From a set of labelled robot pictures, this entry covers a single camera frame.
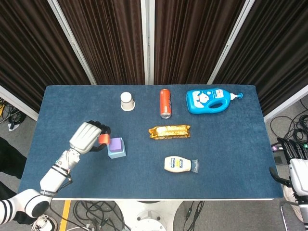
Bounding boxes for white partition base rail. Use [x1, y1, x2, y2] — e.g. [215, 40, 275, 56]
[0, 85, 39, 121]
[263, 85, 308, 123]

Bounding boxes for blue detergent bottle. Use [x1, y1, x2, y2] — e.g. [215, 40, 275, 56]
[185, 87, 244, 115]

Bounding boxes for white paper cup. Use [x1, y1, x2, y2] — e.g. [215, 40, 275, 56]
[120, 91, 136, 112]

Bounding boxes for large light blue cube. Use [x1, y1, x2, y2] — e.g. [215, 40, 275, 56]
[107, 138, 127, 159]

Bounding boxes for white sneaker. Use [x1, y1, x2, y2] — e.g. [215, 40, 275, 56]
[283, 185, 300, 209]
[31, 215, 58, 231]

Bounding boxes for medium purple cube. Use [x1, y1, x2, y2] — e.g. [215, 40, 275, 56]
[109, 137, 123, 153]

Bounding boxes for small orange yellow cube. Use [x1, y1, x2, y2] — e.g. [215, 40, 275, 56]
[98, 134, 111, 145]

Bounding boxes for person black trousers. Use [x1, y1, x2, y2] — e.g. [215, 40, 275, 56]
[0, 137, 27, 193]

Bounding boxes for gold biscuit packet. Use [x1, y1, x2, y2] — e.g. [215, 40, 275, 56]
[148, 124, 192, 140]

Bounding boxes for mayonnaise squeeze bottle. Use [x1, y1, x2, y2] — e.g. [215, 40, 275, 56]
[164, 155, 200, 173]

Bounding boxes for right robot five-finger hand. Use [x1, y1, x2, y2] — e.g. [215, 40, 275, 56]
[269, 137, 308, 197]

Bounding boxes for black power strip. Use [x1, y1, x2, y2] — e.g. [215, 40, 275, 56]
[271, 141, 308, 152]

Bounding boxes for black cable with inline switch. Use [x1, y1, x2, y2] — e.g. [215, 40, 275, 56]
[184, 201, 205, 231]

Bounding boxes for yellow floor tape strip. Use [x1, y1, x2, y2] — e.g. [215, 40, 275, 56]
[59, 201, 72, 231]

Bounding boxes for orange drink can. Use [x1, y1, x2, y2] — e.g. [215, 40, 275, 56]
[159, 89, 172, 119]

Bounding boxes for metal chair frame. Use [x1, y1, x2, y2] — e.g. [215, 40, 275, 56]
[280, 201, 298, 231]

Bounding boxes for black floor cable bundle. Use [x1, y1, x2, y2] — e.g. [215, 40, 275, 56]
[72, 201, 132, 231]
[269, 100, 308, 145]
[0, 97, 26, 128]

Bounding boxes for white partition post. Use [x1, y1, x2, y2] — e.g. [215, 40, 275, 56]
[140, 0, 155, 85]
[47, 0, 97, 85]
[207, 0, 256, 85]

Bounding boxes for dark brown pleated partition panel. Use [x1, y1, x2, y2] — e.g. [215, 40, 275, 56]
[57, 0, 145, 85]
[154, 0, 246, 85]
[213, 0, 308, 116]
[0, 0, 91, 113]

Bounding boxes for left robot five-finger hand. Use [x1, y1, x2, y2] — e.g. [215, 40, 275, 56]
[69, 120, 111, 154]

